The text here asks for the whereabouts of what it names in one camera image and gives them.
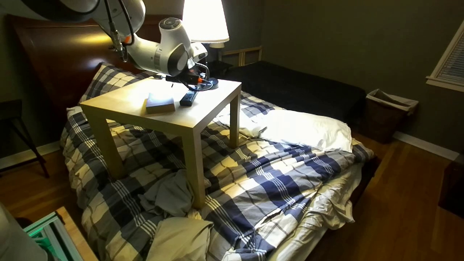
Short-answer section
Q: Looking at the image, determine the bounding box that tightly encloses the black remote control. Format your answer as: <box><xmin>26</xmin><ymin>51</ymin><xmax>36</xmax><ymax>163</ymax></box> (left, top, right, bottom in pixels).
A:
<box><xmin>180</xmin><ymin>92</ymin><xmax>196</xmax><ymax>108</ymax></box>

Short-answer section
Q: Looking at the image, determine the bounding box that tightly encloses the dark woven waste basket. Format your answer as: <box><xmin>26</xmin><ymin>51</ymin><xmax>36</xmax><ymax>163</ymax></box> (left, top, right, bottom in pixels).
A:
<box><xmin>361</xmin><ymin>89</ymin><xmax>419</xmax><ymax>144</ymax></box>

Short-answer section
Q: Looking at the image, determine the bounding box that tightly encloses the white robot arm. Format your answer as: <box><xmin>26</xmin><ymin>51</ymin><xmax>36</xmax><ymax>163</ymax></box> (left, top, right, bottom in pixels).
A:
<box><xmin>9</xmin><ymin>0</ymin><xmax>207</xmax><ymax>90</ymax></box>

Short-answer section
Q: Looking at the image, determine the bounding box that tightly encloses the dark wooden headboard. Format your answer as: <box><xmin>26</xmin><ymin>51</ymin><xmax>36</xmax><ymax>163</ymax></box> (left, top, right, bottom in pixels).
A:
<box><xmin>6</xmin><ymin>13</ymin><xmax>171</xmax><ymax>122</ymax></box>

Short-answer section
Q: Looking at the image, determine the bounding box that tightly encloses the green plastic crate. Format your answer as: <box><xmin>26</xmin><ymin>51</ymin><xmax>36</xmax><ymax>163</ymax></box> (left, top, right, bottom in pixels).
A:
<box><xmin>25</xmin><ymin>212</ymin><xmax>83</xmax><ymax>261</ymax></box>

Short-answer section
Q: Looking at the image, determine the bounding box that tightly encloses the white pillow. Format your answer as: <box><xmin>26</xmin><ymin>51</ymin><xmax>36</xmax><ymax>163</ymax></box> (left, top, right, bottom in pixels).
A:
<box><xmin>239</xmin><ymin>105</ymin><xmax>352</xmax><ymax>154</ymax></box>

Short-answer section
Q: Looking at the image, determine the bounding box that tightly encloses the beige pillow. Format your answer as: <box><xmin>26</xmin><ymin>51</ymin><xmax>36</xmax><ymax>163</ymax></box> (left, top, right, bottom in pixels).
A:
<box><xmin>145</xmin><ymin>218</ymin><xmax>213</xmax><ymax>261</ymax></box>

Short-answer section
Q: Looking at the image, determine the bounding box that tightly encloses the light wooden side table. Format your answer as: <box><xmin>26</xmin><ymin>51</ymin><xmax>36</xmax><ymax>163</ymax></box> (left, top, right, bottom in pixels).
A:
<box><xmin>81</xmin><ymin>79</ymin><xmax>241</xmax><ymax>208</ymax></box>

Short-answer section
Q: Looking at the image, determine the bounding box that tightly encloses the white window frame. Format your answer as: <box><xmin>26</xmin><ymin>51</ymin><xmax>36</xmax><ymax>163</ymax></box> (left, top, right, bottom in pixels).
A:
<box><xmin>426</xmin><ymin>21</ymin><xmax>464</xmax><ymax>93</ymax></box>

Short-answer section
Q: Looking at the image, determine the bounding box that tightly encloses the white mattress sheet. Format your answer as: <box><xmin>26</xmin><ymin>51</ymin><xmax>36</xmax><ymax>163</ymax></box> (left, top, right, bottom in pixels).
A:
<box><xmin>268</xmin><ymin>164</ymin><xmax>363</xmax><ymax>261</ymax></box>

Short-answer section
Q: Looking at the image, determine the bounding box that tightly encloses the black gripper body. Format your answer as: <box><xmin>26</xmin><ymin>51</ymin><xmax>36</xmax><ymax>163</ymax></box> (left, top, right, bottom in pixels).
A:
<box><xmin>183</xmin><ymin>63</ymin><xmax>213</xmax><ymax>90</ymax></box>

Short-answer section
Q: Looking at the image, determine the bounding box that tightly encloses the black folding stand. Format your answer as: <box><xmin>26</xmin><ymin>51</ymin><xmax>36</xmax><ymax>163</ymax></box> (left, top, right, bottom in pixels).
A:
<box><xmin>0</xmin><ymin>99</ymin><xmax>49</xmax><ymax>177</ymax></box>

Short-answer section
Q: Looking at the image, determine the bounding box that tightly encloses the blue plaid duvet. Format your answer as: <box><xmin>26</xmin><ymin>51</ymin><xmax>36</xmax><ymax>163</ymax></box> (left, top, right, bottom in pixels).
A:
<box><xmin>60</xmin><ymin>63</ymin><xmax>377</xmax><ymax>261</ymax></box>

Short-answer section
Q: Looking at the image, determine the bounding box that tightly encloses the grey crumpled cloth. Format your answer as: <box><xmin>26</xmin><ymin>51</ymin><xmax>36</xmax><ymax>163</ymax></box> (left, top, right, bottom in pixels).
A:
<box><xmin>139</xmin><ymin>180</ymin><xmax>192</xmax><ymax>218</ymax></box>

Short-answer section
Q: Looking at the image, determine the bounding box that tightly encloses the black bench cushion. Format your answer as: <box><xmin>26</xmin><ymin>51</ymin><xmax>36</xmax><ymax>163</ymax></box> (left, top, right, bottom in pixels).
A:
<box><xmin>216</xmin><ymin>61</ymin><xmax>366</xmax><ymax>127</ymax></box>

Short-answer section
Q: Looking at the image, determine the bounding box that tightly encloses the white lamp shade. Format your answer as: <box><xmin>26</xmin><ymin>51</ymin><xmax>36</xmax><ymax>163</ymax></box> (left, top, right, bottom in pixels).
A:
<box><xmin>183</xmin><ymin>0</ymin><xmax>229</xmax><ymax>45</ymax></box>

